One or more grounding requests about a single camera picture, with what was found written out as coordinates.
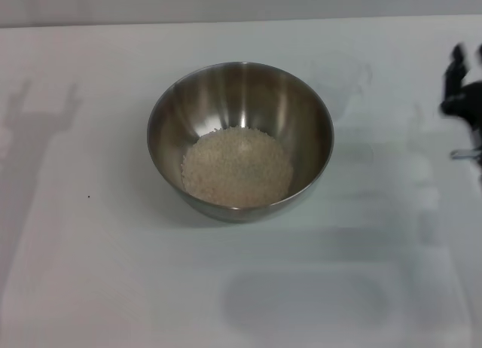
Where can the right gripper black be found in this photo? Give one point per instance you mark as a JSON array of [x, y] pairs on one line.
[[468, 103]]

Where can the clear plastic measuring cup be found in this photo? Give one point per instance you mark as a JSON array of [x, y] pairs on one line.
[[339, 84]]

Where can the white rice grains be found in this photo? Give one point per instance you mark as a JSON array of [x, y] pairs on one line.
[[237, 171]]

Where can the stainless steel mixing bowl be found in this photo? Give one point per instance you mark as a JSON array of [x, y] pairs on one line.
[[188, 110]]

